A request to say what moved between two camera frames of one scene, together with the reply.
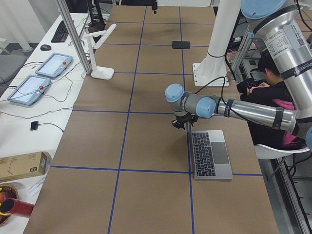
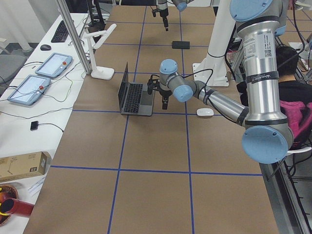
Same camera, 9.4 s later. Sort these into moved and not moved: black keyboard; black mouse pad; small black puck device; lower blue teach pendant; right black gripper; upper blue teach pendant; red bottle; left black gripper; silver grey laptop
Moved: right black gripper; silver grey laptop; left black gripper
Not moved: red bottle; small black puck device; black keyboard; lower blue teach pendant; black mouse pad; upper blue teach pendant
